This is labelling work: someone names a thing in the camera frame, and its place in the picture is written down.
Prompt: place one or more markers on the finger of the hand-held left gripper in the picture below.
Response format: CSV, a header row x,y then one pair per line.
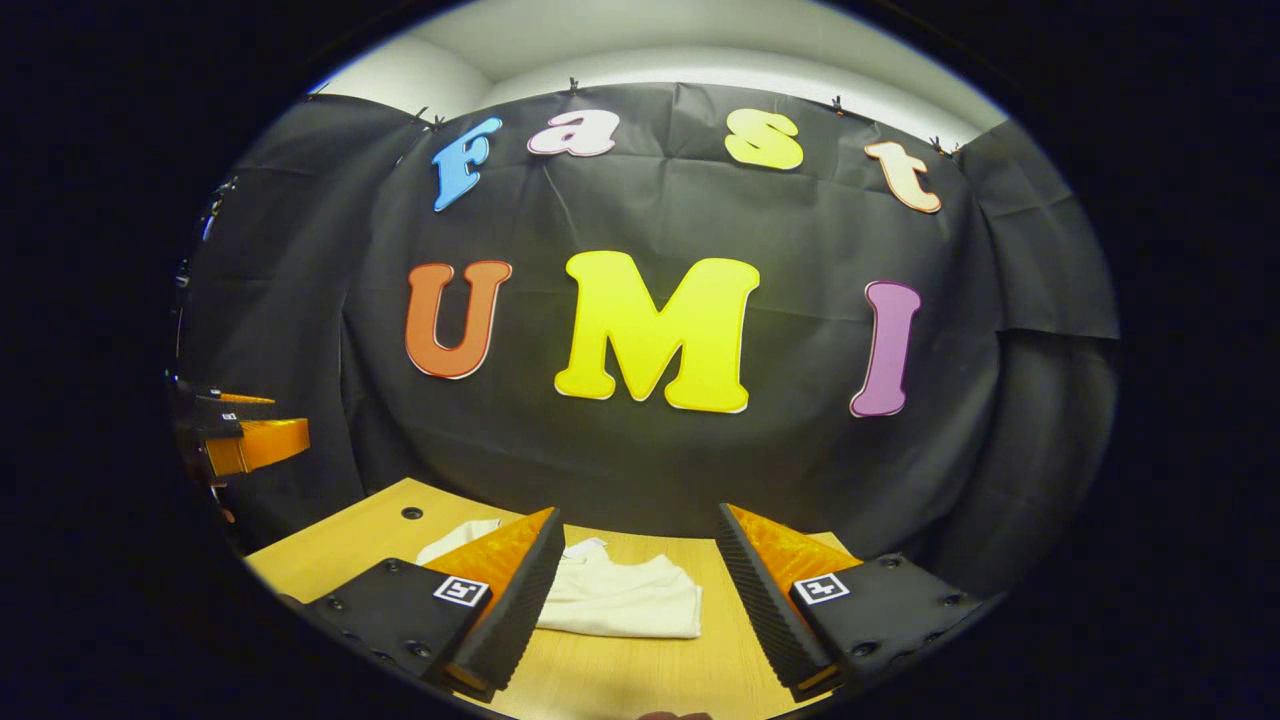
x,y
235,399
265,445

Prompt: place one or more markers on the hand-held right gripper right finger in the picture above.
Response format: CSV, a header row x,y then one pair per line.
x,y
765,615

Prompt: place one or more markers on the cream sweatshirt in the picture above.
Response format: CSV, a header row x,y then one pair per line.
x,y
630,600

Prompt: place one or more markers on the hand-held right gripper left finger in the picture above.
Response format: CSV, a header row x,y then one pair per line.
x,y
525,620

